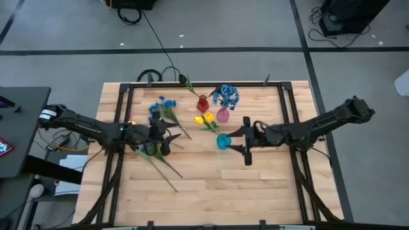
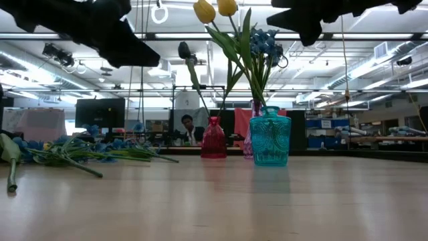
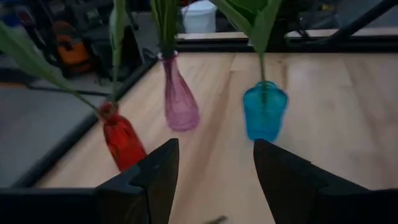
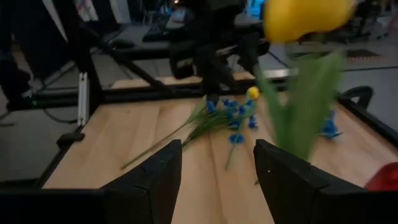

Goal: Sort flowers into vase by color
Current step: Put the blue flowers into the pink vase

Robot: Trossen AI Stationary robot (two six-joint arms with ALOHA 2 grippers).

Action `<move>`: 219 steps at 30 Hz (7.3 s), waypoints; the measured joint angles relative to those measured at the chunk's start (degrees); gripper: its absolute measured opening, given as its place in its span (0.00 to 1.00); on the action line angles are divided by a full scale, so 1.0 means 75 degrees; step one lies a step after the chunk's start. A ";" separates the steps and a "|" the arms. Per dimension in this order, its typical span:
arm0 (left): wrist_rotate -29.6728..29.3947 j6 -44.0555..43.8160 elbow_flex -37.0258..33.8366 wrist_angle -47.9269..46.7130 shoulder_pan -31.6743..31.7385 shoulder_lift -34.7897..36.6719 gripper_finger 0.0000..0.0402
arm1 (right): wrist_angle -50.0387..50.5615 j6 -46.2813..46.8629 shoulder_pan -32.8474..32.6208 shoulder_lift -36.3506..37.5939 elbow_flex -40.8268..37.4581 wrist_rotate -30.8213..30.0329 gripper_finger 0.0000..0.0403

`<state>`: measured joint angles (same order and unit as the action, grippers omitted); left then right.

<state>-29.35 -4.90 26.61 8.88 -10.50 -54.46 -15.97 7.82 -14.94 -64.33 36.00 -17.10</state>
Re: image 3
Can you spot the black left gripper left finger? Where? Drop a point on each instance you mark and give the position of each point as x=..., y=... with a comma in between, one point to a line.
x=146, y=193

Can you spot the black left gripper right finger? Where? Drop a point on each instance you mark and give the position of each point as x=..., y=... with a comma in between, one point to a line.
x=298, y=193

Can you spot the red glass vase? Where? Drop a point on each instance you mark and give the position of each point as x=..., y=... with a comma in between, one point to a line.
x=121, y=140

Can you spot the blue glass vase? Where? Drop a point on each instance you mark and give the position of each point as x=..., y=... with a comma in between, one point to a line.
x=264, y=115

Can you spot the pink glass vase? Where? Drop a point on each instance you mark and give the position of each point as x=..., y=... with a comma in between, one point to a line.
x=180, y=105

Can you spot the black artificial tulip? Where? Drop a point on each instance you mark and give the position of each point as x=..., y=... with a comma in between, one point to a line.
x=117, y=31
x=28, y=59

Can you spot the blue artificial flower bunch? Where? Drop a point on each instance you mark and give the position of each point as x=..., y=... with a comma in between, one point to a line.
x=166, y=25

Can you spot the orange machine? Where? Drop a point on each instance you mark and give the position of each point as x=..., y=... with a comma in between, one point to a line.
x=71, y=51

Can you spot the white plastic bin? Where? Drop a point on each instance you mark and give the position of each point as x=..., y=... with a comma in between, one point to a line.
x=199, y=18

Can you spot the black aluminium table frame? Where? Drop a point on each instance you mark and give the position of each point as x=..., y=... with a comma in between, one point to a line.
x=62, y=143

